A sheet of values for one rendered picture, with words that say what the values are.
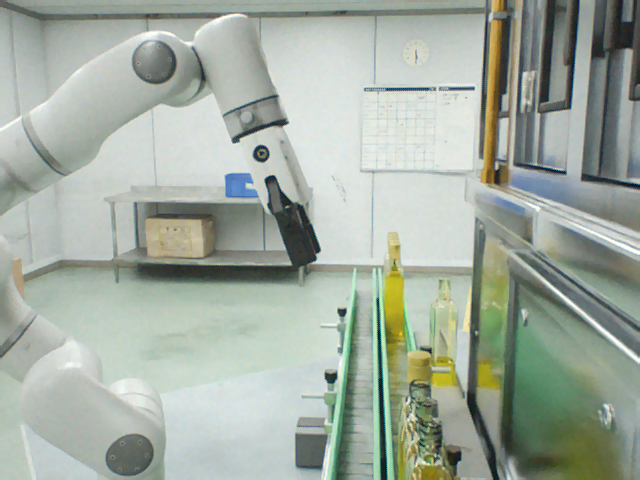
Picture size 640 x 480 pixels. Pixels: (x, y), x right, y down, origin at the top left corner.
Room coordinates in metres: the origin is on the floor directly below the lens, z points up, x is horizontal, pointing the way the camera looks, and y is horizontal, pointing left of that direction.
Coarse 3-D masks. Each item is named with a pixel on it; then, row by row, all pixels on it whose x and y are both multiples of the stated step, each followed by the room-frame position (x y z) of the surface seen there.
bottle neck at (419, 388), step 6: (414, 384) 0.79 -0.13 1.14; (420, 384) 0.80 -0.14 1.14; (426, 384) 0.80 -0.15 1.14; (414, 390) 0.78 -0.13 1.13; (420, 390) 0.78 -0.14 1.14; (426, 390) 0.78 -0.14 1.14; (414, 396) 0.78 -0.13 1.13; (420, 396) 0.78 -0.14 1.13; (426, 396) 0.78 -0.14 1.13; (414, 402) 0.78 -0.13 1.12; (414, 408) 0.78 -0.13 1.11; (414, 414) 0.78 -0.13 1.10
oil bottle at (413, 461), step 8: (416, 456) 0.69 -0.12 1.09; (408, 464) 0.68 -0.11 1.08; (416, 464) 0.67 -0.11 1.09; (424, 464) 0.66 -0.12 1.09; (440, 464) 0.67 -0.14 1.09; (448, 464) 0.68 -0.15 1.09; (408, 472) 0.67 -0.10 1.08; (416, 472) 0.66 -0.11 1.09; (424, 472) 0.66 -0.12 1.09; (432, 472) 0.66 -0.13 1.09; (440, 472) 0.66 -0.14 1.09; (448, 472) 0.66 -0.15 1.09
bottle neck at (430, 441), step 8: (424, 424) 0.67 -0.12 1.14; (432, 424) 0.69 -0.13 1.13; (440, 424) 0.67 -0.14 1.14; (424, 432) 0.67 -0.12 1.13; (432, 432) 0.66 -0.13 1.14; (440, 432) 0.67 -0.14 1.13; (424, 440) 0.67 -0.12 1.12; (432, 440) 0.66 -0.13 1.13; (440, 440) 0.67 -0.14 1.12; (424, 448) 0.67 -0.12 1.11; (432, 448) 0.66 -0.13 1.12; (440, 448) 0.67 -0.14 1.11; (424, 456) 0.67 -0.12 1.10; (432, 456) 0.66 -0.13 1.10; (440, 456) 0.67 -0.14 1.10; (432, 464) 0.66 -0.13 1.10
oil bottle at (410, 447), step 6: (408, 438) 0.74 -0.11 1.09; (414, 438) 0.73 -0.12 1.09; (408, 444) 0.73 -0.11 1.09; (414, 444) 0.72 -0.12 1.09; (444, 444) 0.73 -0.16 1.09; (408, 450) 0.72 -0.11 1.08; (414, 450) 0.71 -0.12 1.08; (444, 450) 0.72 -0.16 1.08; (408, 456) 0.71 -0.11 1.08; (444, 456) 0.71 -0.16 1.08
